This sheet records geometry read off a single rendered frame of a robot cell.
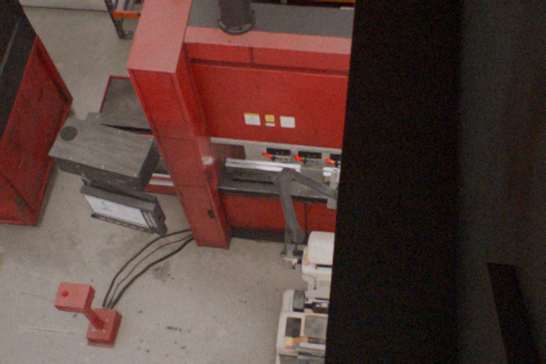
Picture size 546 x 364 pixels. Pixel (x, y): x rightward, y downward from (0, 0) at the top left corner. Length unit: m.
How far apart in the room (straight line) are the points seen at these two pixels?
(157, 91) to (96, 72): 2.94
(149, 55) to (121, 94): 1.58
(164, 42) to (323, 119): 1.02
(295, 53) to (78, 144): 1.23
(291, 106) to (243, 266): 1.85
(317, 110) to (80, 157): 1.31
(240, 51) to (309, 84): 0.43
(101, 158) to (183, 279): 1.95
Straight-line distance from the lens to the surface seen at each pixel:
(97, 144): 3.90
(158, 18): 3.84
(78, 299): 4.83
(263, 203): 4.97
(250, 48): 3.66
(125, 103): 5.21
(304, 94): 3.95
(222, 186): 4.85
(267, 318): 5.39
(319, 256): 4.11
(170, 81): 3.69
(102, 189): 4.18
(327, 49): 3.61
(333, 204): 4.61
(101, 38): 6.92
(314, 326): 4.42
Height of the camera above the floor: 5.15
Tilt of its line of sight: 62 degrees down
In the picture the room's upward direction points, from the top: 7 degrees counter-clockwise
